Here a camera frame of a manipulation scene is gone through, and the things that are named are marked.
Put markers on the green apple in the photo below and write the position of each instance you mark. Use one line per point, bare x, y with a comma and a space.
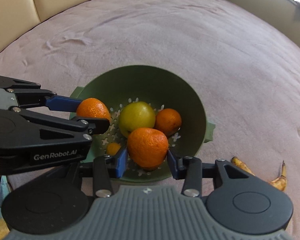
136, 117

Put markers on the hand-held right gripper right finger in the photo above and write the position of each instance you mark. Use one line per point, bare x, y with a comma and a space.
173, 165

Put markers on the orange mandarin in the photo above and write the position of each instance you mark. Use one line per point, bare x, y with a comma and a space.
113, 149
168, 121
93, 110
147, 146

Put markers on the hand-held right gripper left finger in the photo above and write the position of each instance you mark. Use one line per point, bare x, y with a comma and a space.
121, 163

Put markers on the yellow spotted banana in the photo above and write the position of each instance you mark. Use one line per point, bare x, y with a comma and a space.
280, 182

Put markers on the green plastic colander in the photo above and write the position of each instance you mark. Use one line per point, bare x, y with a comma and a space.
145, 85

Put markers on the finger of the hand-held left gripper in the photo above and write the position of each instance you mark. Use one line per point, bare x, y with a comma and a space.
97, 126
62, 104

